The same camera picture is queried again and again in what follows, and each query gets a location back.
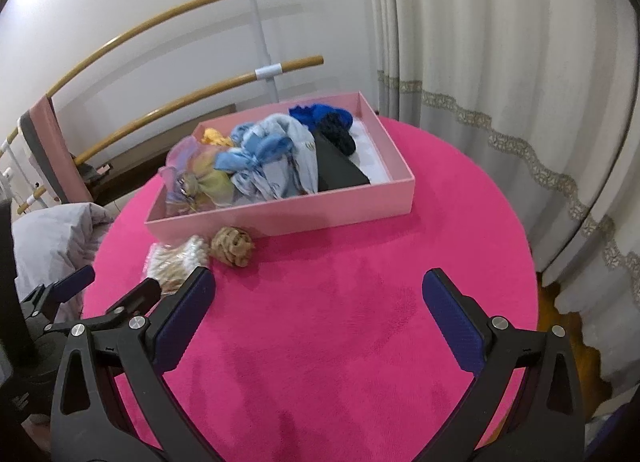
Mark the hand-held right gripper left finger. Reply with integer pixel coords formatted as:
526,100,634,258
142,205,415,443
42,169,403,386
50,266,217,462

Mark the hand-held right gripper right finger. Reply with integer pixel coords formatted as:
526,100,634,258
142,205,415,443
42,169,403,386
422,268,586,462

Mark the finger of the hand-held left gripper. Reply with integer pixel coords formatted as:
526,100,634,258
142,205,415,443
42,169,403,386
45,278,162,333
20,264,96,319

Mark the cream striped scrunchie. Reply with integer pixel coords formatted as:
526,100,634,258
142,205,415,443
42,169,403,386
145,236,211,295

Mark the purple and yellow organza scrunchie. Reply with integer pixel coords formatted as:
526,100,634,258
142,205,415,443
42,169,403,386
159,136,238,217

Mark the pink cardboard box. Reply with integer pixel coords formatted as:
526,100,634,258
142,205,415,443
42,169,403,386
145,90,417,243

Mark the blue and white printed scrunchie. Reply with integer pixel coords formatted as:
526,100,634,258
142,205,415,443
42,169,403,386
215,114,321,203

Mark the black scrunchie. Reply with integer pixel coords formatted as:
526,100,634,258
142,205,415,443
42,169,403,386
319,112,357,157

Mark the royal blue scrunchie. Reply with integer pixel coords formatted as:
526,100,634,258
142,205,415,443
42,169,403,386
288,102,353,133

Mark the white duvet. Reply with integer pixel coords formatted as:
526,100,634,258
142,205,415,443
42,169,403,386
12,203,121,323

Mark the brown striped scrunchie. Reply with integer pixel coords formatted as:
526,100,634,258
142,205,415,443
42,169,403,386
209,226,256,269

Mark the round pink table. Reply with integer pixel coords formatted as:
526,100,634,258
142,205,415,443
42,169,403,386
81,117,540,462

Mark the pink and grey hanging mat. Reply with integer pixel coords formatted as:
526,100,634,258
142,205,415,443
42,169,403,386
17,94,96,205

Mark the flat black pouch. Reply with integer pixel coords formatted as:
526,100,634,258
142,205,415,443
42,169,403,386
312,132,372,191

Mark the cream curtain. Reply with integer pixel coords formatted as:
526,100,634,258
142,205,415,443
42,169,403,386
362,0,640,393

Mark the white barre support post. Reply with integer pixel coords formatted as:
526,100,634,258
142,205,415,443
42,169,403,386
235,0,281,105
0,139,31,205

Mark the short wooden barre rail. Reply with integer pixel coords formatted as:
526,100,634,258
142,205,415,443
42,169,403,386
17,56,325,215

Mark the long wooden barre rail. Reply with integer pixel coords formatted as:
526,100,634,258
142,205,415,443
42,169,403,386
0,0,309,155

